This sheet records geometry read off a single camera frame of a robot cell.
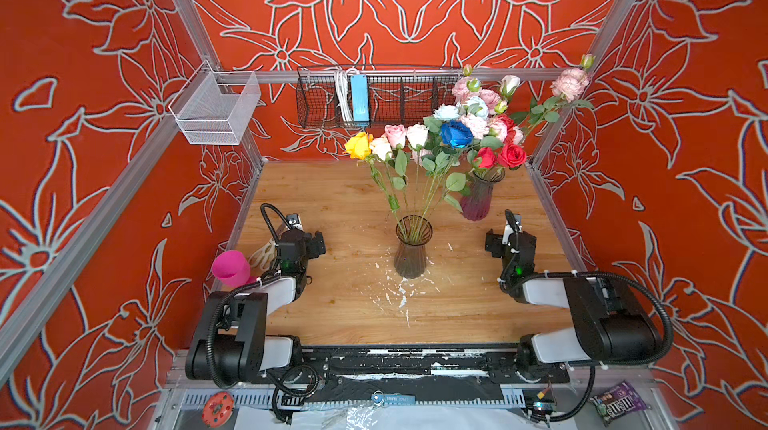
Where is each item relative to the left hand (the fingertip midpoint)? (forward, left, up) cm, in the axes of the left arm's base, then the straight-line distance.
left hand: (302, 234), depth 92 cm
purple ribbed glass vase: (+13, -56, +2) cm, 57 cm away
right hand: (+5, -63, +1) cm, 64 cm away
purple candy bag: (-38, -82, -5) cm, 90 cm away
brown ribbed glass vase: (-4, -34, +11) cm, 36 cm away
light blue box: (+31, -17, +28) cm, 45 cm away
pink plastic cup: (-15, +14, +5) cm, 21 cm away
